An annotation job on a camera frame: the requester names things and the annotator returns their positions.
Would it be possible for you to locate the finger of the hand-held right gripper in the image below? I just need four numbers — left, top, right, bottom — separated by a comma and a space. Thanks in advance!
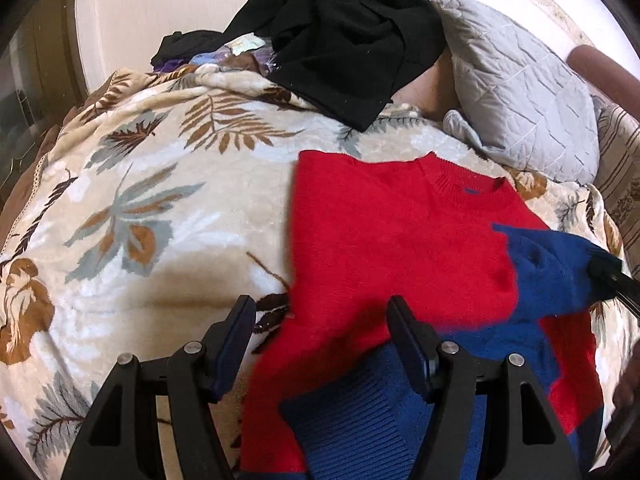
585, 252, 640, 318

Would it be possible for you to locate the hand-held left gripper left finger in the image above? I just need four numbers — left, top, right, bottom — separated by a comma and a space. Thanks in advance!
60, 296, 257, 480

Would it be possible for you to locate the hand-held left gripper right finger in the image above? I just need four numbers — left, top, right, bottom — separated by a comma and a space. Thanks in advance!
387, 296, 583, 480

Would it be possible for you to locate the red and blue sweater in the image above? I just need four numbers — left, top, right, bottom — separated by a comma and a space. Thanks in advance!
239, 150, 608, 480

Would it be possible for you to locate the leaf print blanket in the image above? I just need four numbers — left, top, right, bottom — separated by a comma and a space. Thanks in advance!
0, 67, 640, 480

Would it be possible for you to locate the striped cushion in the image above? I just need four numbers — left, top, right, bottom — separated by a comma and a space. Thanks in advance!
590, 95, 640, 256

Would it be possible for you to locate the grey quilted pillow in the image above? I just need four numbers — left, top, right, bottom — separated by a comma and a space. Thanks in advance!
430, 0, 601, 183

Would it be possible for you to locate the brown headboard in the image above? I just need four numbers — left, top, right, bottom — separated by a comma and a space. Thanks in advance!
565, 44, 640, 106

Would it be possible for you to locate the beige pillow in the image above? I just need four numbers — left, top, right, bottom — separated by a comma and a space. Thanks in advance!
392, 52, 463, 123

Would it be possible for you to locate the purple and blue cloth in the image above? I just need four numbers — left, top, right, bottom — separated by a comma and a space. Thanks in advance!
152, 35, 281, 78

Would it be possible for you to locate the small black cloth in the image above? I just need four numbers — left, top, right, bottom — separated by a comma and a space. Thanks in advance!
150, 30, 231, 68

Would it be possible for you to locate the black garment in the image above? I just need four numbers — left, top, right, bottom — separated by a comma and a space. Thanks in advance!
222, 0, 448, 131

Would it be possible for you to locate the wooden furniture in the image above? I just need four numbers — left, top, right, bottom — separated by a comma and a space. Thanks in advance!
0, 0, 91, 201

